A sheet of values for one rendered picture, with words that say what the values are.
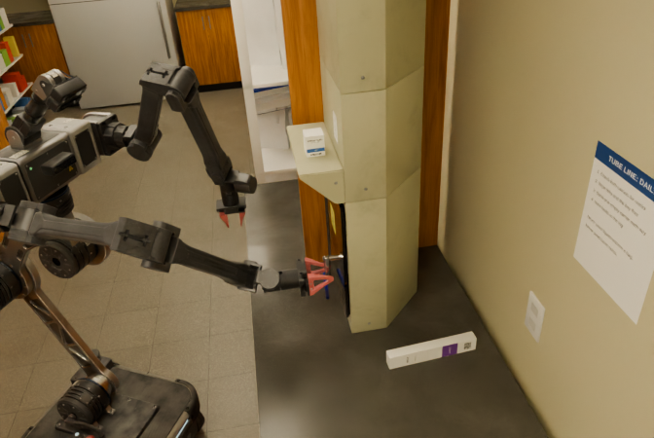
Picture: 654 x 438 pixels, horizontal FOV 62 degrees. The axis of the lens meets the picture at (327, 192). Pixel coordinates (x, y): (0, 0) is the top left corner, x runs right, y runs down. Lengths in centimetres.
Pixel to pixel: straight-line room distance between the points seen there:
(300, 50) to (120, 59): 490
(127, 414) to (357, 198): 154
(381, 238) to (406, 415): 46
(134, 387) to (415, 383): 147
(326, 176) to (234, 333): 189
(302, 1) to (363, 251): 72
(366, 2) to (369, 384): 99
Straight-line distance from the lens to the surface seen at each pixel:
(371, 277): 160
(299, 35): 163
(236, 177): 184
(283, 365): 167
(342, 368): 164
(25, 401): 324
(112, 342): 333
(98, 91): 661
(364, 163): 139
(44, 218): 150
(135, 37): 635
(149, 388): 268
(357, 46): 128
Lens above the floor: 217
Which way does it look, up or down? 31 degrees down
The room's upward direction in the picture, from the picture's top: 4 degrees counter-clockwise
